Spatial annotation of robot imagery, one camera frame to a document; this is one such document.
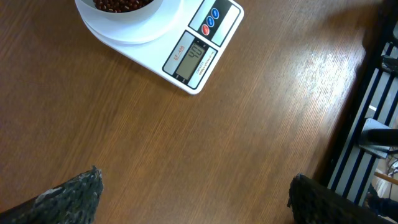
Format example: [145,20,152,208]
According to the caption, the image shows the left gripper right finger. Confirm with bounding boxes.
[287,174,390,224]

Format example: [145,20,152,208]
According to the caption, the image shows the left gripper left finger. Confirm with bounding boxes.
[1,167,104,224]

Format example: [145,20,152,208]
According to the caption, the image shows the white digital kitchen scale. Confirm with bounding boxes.
[75,0,244,95]

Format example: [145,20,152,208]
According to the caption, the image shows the white round bowl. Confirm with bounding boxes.
[75,0,163,21]

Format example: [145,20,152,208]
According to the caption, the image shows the red beans in bowl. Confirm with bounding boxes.
[93,0,153,13]

